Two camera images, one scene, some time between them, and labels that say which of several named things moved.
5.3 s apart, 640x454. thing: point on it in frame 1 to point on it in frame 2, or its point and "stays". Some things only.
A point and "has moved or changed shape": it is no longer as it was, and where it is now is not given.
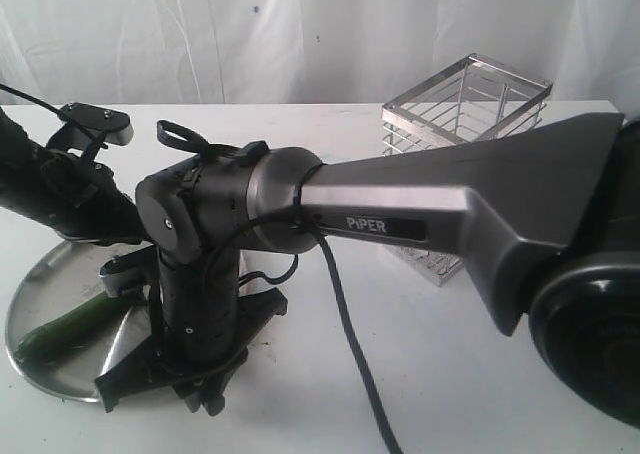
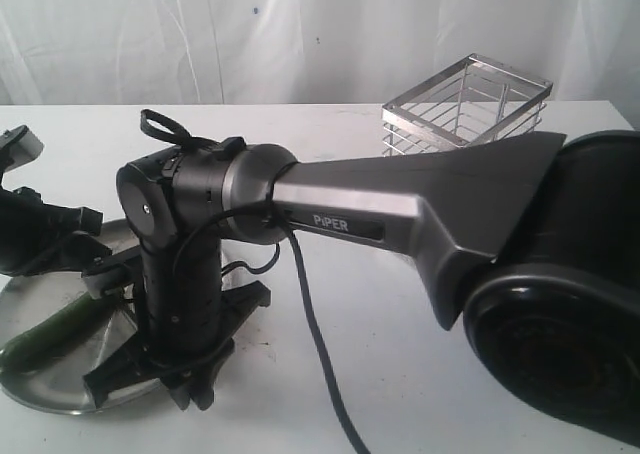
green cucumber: x=73 y=328 has moved or changed shape
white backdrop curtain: x=311 y=40 stays
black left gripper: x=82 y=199 to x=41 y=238
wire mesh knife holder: x=471 y=98 stays
